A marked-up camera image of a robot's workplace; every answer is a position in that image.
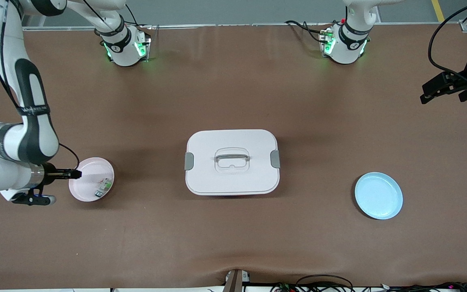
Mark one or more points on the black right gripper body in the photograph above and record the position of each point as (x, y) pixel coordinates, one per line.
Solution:
(49, 175)

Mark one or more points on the white lidded storage box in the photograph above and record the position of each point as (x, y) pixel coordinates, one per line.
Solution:
(233, 180)

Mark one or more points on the pink plate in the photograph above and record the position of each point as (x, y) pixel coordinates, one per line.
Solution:
(91, 191)

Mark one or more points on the light blue plate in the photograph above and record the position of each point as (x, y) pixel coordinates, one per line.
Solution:
(379, 196)

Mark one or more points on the brown table mat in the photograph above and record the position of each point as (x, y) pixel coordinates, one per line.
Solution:
(233, 243)

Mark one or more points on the small green switch part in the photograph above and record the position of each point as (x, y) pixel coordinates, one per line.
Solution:
(103, 187)

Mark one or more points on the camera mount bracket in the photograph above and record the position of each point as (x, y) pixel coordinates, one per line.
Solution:
(235, 282)

